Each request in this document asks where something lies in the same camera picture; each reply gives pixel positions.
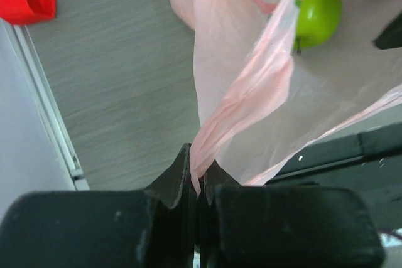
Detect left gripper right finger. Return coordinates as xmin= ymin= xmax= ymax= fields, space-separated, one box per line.
xmin=199 ymin=163 xmax=385 ymax=267

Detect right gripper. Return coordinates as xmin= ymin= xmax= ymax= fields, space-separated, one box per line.
xmin=373 ymin=0 xmax=401 ymax=50

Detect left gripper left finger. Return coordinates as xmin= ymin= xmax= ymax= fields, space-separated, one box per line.
xmin=1 ymin=144 xmax=196 ymax=267

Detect green fake apple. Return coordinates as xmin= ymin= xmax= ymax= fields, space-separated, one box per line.
xmin=295 ymin=0 xmax=342 ymax=52

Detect pink plastic bag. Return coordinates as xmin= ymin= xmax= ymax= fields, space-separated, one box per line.
xmin=170 ymin=0 xmax=401 ymax=191

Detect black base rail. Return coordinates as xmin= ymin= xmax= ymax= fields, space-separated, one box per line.
xmin=267 ymin=123 xmax=401 ymax=230

